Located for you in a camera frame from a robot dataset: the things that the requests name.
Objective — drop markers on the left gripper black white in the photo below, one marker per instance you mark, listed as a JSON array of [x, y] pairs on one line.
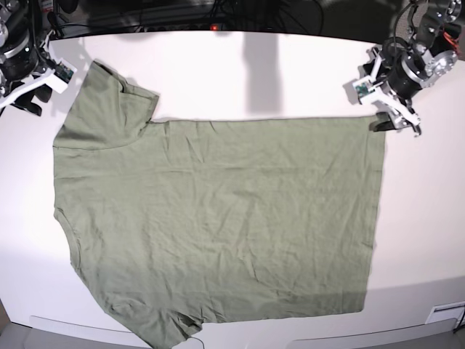
[[392, 89]]

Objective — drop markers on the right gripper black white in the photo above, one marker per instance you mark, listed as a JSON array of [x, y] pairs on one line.
[[40, 87]]

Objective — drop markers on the green T-shirt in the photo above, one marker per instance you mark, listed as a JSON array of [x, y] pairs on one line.
[[174, 224]]

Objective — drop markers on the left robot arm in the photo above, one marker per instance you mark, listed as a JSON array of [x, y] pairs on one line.
[[432, 48]]

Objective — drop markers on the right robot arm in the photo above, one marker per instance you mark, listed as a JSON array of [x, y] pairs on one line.
[[12, 29]]

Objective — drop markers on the black power strip red light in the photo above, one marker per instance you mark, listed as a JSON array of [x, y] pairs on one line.
[[185, 27]]

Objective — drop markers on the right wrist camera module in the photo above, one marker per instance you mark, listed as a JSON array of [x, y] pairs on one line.
[[60, 79]]

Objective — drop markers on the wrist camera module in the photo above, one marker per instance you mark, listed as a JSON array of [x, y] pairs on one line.
[[60, 79], [364, 90]]

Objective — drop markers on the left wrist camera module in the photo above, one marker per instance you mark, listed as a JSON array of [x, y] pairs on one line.
[[364, 90]]

